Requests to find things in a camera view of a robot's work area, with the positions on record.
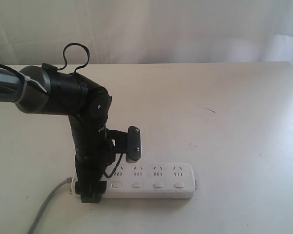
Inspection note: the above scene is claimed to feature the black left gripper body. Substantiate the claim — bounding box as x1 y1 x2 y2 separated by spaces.
74 146 115 188

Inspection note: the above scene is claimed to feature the white five-outlet power strip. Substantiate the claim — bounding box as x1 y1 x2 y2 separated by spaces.
68 162 199 200

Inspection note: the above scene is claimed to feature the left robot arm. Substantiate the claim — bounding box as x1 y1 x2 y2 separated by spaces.
0 64 115 203

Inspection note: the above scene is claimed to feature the white zip tie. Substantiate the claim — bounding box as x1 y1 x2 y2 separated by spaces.
16 76 48 103

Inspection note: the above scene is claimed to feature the white backdrop curtain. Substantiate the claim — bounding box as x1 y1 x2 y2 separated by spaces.
0 0 293 65

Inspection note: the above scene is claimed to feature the grey power cable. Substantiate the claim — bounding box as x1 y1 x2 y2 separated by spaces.
26 177 74 234

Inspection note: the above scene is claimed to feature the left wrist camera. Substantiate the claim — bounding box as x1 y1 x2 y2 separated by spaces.
107 126 142 163

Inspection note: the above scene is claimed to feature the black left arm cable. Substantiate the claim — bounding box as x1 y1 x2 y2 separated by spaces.
56 43 91 76

